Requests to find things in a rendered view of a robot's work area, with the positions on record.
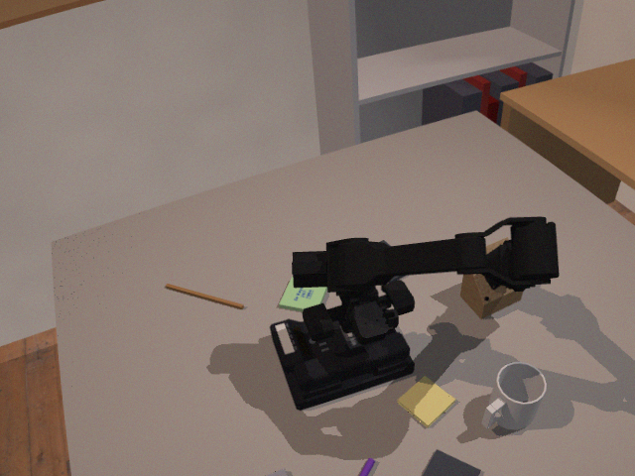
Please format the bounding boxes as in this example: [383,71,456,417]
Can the yellow sticky note pad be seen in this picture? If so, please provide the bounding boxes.
[397,376,455,427]

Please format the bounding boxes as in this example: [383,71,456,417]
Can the grey mug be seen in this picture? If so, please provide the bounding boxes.
[482,362,547,430]

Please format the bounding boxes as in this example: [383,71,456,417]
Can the black desk phone casing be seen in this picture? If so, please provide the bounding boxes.
[270,319,415,411]

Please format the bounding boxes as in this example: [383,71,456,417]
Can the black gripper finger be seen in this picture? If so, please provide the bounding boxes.
[339,323,356,337]

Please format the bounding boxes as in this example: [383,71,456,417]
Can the light green sticky note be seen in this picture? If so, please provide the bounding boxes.
[279,277,327,312]

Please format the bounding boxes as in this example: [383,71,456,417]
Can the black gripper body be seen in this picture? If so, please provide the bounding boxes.
[303,280,415,342]

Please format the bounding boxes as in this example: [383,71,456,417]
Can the grey phone keypad with white keys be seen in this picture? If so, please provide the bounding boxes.
[339,326,361,349]

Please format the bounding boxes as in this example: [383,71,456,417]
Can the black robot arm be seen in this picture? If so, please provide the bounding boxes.
[292,217,559,345]

